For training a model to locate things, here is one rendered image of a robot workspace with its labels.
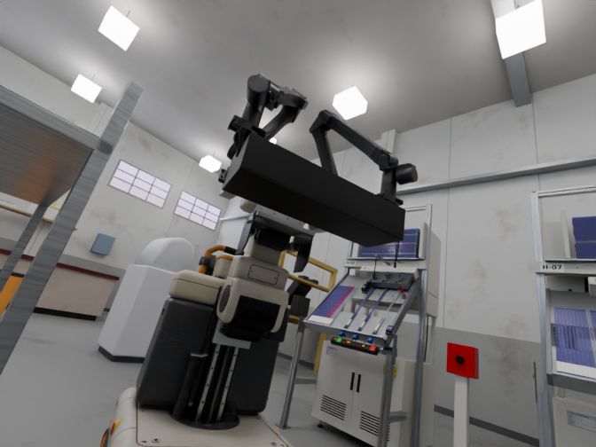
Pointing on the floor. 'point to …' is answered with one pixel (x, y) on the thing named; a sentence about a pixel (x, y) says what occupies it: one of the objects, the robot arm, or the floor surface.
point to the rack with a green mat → (49, 188)
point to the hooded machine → (143, 299)
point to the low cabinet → (69, 289)
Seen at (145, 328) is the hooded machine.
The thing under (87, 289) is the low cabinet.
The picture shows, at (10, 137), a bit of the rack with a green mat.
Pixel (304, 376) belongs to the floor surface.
